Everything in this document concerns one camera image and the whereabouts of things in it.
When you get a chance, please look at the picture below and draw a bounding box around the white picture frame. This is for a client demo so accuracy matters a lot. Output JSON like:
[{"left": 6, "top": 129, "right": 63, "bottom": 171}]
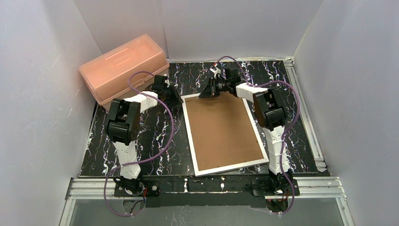
[{"left": 182, "top": 92, "right": 269, "bottom": 177}]

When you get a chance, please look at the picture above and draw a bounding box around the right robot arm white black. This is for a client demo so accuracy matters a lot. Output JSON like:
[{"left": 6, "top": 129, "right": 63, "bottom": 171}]
[{"left": 199, "top": 66, "right": 292, "bottom": 191}]

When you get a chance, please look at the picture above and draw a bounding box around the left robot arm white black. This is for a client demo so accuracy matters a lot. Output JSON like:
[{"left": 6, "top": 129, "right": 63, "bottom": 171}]
[{"left": 105, "top": 75, "right": 182, "bottom": 188}]

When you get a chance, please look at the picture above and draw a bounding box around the translucent orange plastic box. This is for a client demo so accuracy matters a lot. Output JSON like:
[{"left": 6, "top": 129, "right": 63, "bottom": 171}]
[{"left": 79, "top": 34, "right": 169, "bottom": 110}]

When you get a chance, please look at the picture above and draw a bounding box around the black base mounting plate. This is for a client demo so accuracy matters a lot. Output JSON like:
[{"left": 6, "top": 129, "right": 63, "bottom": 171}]
[{"left": 113, "top": 174, "right": 300, "bottom": 208}]

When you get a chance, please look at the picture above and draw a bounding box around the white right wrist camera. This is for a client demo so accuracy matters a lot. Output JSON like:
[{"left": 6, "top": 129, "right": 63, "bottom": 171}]
[{"left": 210, "top": 64, "right": 222, "bottom": 79}]

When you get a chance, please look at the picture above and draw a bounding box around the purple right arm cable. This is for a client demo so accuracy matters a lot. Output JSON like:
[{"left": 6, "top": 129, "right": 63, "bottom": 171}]
[{"left": 215, "top": 56, "right": 302, "bottom": 215}]

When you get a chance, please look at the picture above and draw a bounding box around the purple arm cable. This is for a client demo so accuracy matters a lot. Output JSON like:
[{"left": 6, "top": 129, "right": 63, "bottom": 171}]
[
  {"left": 103, "top": 72, "right": 175, "bottom": 218},
  {"left": 215, "top": 56, "right": 302, "bottom": 215}
]

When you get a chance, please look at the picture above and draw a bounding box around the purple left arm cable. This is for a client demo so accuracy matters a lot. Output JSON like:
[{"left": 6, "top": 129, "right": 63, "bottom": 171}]
[{"left": 103, "top": 72, "right": 175, "bottom": 218}]

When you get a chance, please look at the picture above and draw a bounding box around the aluminium right side rail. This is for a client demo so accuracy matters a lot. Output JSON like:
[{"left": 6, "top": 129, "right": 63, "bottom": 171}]
[{"left": 283, "top": 57, "right": 327, "bottom": 172}]

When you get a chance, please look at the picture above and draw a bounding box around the aluminium rail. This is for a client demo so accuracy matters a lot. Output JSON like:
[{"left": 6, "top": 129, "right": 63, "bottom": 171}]
[
  {"left": 66, "top": 175, "right": 347, "bottom": 199},
  {"left": 283, "top": 57, "right": 327, "bottom": 172}
]

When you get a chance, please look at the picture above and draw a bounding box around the aluminium front rail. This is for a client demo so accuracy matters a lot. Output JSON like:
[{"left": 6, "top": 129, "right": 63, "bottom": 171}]
[{"left": 66, "top": 175, "right": 347, "bottom": 199}]

